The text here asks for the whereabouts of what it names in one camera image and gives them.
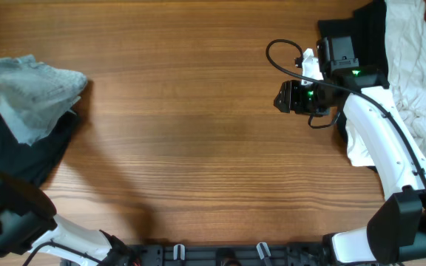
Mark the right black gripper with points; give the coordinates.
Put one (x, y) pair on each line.
(295, 97)

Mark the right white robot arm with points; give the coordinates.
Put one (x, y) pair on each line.
(331, 77)

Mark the white t-shirt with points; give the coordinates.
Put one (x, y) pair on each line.
(405, 48)

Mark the light blue denim shorts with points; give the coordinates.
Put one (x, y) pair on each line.
(34, 95)

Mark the black garment on right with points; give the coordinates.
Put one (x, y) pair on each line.
(366, 28)

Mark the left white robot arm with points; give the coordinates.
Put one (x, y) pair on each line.
(29, 223)

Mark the folded black garment on left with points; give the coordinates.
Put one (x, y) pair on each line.
(34, 163)

